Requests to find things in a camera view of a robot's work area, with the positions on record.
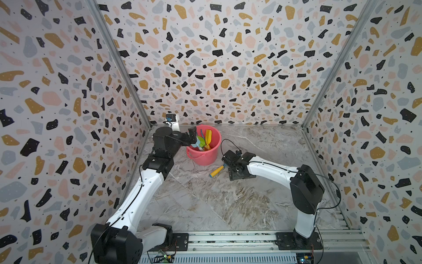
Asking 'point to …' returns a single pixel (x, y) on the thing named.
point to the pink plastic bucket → (208, 157)
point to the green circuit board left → (164, 259)
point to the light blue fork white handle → (196, 144)
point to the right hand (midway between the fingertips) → (239, 175)
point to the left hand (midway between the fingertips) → (187, 127)
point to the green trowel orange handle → (201, 141)
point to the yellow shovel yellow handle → (208, 138)
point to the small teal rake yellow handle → (217, 170)
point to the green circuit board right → (304, 258)
